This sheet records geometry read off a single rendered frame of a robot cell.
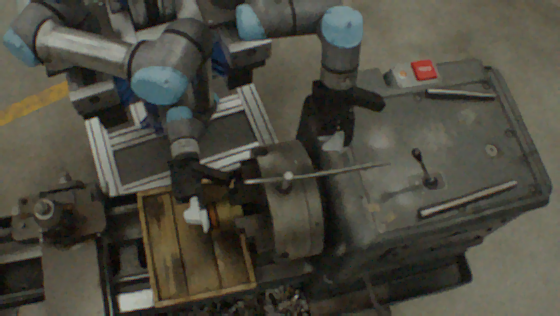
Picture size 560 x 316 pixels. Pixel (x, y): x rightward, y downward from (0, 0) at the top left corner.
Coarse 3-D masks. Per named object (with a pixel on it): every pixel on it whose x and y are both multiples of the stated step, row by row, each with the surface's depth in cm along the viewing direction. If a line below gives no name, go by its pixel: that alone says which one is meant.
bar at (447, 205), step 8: (504, 184) 119; (512, 184) 119; (480, 192) 118; (488, 192) 118; (496, 192) 119; (448, 200) 117; (456, 200) 117; (464, 200) 117; (472, 200) 117; (424, 208) 116; (432, 208) 115; (440, 208) 115; (448, 208) 116; (424, 216) 115
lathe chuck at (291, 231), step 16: (272, 144) 132; (272, 160) 123; (288, 160) 123; (272, 176) 120; (272, 192) 119; (288, 192) 119; (272, 208) 118; (288, 208) 119; (304, 208) 119; (272, 224) 119; (288, 224) 119; (304, 224) 120; (288, 240) 121; (304, 240) 122; (272, 256) 133; (288, 256) 126; (304, 256) 130
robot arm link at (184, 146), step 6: (174, 144) 134; (180, 144) 134; (186, 144) 134; (192, 144) 134; (174, 150) 134; (180, 150) 133; (186, 150) 133; (192, 150) 133; (198, 150) 136; (174, 156) 134
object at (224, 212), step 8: (216, 200) 131; (224, 200) 130; (208, 208) 129; (216, 208) 129; (224, 208) 128; (232, 208) 129; (240, 208) 130; (208, 216) 128; (216, 216) 128; (224, 216) 128; (232, 216) 128; (240, 216) 130; (216, 224) 129; (224, 224) 129; (232, 224) 129
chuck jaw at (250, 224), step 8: (248, 216) 130; (256, 216) 130; (264, 216) 130; (240, 224) 128; (248, 224) 128; (256, 224) 128; (264, 224) 128; (240, 232) 130; (248, 232) 127; (256, 232) 127; (264, 232) 127; (248, 240) 128; (256, 240) 126; (264, 240) 126; (272, 240) 126; (256, 248) 128; (264, 248) 125; (272, 248) 125; (280, 256) 126
